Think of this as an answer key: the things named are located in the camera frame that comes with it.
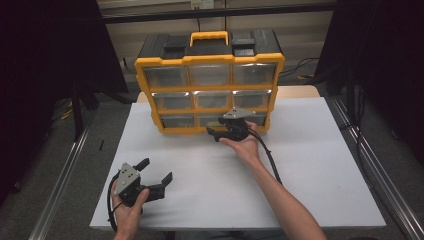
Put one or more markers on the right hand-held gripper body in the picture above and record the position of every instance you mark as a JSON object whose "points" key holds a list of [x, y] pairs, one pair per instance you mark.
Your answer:
{"points": [[238, 130]]}

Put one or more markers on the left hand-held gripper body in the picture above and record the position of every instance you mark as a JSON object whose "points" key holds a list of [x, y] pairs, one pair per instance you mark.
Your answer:
{"points": [[127, 180]]}

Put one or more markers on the small clear plastic drawer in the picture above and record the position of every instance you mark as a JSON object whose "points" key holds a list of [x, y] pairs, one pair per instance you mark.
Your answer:
{"points": [[205, 119]]}

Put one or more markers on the yellow black storage organizer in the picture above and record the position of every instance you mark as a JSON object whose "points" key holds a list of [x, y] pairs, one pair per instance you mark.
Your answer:
{"points": [[213, 50]]}

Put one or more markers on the person's right hand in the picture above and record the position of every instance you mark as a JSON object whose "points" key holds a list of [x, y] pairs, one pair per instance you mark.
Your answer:
{"points": [[248, 148]]}

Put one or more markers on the person's left hand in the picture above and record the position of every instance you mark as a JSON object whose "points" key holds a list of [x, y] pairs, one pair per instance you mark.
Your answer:
{"points": [[126, 218]]}

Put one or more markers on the small black floor object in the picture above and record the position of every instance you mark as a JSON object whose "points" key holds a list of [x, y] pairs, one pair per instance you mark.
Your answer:
{"points": [[101, 145]]}

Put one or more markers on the set of clear drawers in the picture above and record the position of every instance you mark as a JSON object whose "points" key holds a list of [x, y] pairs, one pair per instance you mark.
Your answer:
{"points": [[165, 76]]}

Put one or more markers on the black metal stand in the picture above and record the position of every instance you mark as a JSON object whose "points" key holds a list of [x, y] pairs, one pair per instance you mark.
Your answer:
{"points": [[350, 100], [77, 116]]}

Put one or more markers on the black horizontal bar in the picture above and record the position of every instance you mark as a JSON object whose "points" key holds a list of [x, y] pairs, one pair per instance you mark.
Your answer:
{"points": [[266, 10]]}

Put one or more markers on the black curtain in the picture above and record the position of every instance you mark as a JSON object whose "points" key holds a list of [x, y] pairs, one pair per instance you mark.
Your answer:
{"points": [[40, 66], [383, 50]]}

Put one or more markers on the aluminium frame rail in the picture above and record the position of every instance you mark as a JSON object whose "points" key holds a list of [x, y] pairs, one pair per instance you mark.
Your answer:
{"points": [[406, 221], [58, 190]]}

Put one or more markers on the white wall outlet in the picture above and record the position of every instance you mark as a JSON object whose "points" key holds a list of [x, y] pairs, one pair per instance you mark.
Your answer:
{"points": [[203, 4]]}

